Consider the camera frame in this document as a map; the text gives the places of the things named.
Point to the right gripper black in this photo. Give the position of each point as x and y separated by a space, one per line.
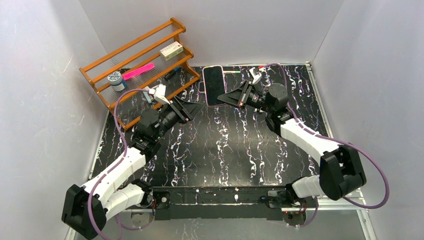
244 94

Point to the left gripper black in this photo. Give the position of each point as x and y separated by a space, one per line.
178 109

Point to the phone with pink edge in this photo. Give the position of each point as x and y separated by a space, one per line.
214 84

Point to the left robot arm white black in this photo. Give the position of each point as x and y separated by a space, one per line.
88 207

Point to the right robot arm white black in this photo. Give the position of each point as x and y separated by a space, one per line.
340 167

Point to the white green pen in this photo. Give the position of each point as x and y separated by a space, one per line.
231 72

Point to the black marker with blue cap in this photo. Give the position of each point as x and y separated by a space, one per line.
172 73

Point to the orange wooden shelf rack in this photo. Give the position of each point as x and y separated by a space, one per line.
136 54

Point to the white box with red label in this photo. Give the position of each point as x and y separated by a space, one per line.
171 50

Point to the neon pink flat strip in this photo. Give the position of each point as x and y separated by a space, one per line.
138 71

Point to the white jar patterned lid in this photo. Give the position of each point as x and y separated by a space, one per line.
116 81

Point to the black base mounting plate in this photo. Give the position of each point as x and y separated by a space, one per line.
228 202

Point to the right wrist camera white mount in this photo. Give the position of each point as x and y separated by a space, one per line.
256 75

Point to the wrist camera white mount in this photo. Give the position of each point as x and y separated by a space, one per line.
158 92
256 75

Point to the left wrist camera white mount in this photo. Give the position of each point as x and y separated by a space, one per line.
158 92

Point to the aluminium rail frame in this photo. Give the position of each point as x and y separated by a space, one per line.
322 202

